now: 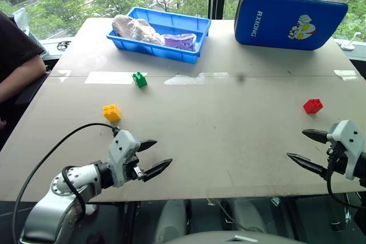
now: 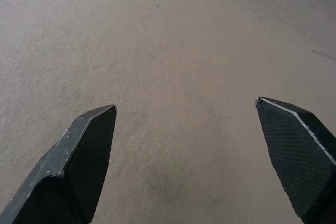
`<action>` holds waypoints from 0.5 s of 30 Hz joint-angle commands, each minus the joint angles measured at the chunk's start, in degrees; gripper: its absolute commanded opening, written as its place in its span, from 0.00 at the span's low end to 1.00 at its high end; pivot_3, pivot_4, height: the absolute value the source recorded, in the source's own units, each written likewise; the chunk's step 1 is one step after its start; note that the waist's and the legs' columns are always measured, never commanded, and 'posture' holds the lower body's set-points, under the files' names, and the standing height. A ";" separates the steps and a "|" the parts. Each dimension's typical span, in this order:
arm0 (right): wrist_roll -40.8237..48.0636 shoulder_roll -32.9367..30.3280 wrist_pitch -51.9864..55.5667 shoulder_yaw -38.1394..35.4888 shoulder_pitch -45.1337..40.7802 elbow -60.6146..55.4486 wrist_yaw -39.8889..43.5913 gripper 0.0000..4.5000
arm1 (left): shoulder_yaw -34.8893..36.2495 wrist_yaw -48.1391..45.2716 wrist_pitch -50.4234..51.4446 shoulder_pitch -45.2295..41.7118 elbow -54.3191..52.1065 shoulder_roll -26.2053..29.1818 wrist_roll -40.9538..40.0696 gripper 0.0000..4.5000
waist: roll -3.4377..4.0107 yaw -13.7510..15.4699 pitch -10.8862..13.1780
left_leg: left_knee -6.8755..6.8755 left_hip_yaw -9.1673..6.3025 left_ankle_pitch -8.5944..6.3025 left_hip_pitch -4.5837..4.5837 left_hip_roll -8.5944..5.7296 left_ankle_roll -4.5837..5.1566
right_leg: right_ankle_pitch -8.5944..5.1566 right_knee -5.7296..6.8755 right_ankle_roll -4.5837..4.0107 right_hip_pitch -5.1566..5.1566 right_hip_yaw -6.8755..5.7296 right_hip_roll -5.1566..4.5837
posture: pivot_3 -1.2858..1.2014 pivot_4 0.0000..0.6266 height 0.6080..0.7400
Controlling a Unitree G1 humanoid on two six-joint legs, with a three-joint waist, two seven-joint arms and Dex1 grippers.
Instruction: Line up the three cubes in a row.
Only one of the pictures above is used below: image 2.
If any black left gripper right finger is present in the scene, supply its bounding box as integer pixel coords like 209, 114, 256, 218
255, 97, 336, 224

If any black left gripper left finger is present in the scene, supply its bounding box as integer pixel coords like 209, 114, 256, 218
0, 104, 117, 224

